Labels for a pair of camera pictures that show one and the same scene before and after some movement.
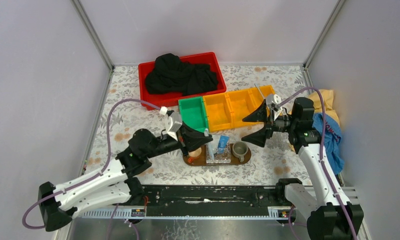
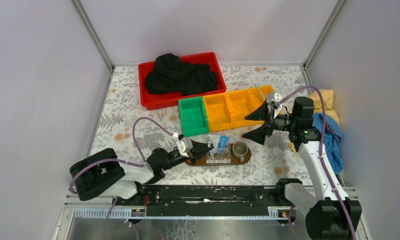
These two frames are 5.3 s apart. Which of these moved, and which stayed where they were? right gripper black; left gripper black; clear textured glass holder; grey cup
Moved: left gripper black
Stayed: right gripper black; grey cup; clear textured glass holder
